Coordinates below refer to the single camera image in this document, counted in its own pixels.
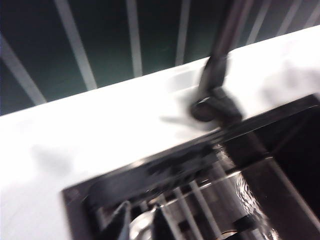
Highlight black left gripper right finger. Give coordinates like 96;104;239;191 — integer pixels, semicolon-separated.
151;206;168;240

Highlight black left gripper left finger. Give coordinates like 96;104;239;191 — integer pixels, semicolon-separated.
109;201;133;240

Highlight grey metal faucet lever handle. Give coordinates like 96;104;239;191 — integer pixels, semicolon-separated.
190;87;246;124

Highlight black sink drain rack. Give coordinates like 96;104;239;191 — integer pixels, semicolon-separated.
86;143;272;240

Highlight black kitchen sink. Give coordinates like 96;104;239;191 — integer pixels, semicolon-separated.
61;92;320;240

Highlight grey metal faucet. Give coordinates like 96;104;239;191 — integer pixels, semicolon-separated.
196;0;253;101

